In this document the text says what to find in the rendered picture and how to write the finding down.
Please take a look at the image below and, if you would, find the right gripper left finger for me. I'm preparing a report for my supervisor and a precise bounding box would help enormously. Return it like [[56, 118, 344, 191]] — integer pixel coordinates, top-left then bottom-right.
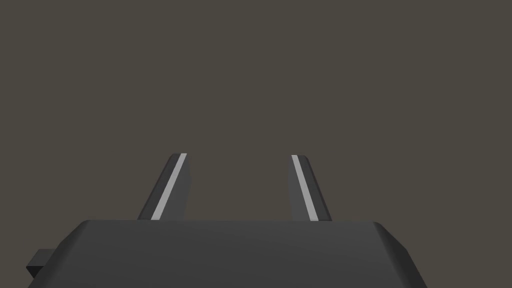
[[137, 152, 192, 221]]

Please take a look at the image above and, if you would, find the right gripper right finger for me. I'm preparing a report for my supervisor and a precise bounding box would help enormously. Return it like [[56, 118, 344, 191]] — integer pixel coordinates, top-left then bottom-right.
[[287, 154, 333, 222]]

